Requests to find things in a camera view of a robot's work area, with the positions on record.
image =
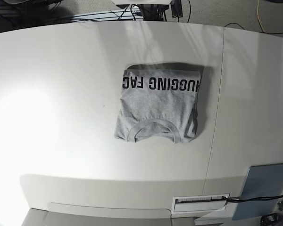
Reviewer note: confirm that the grey T-shirt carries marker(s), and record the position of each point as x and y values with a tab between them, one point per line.
159	100

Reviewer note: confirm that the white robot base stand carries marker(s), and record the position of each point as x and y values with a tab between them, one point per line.
153	10

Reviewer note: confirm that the black device bottom right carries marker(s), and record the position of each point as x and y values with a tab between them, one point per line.
273	219

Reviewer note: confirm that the white table cable grommet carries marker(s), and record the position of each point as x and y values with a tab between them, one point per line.
198	204

